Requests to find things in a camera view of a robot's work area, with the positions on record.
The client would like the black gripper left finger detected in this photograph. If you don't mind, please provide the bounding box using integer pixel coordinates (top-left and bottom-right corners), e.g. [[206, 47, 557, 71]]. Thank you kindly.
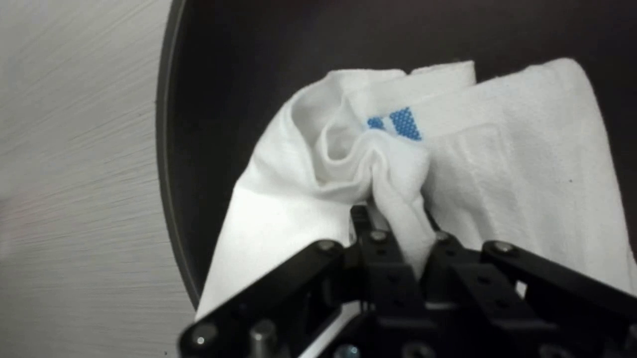
[[350, 204, 421, 312]]

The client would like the white towel with blue patch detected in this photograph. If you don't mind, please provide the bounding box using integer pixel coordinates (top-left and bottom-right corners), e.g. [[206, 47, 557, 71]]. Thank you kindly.
[[198, 57, 634, 312]]

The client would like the dark nonstick frying pan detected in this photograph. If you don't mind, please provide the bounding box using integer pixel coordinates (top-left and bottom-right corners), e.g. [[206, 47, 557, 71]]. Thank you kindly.
[[157, 0, 637, 312]]

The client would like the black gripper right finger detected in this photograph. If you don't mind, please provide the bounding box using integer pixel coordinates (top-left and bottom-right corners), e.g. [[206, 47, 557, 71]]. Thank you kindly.
[[419, 230, 525, 312]]

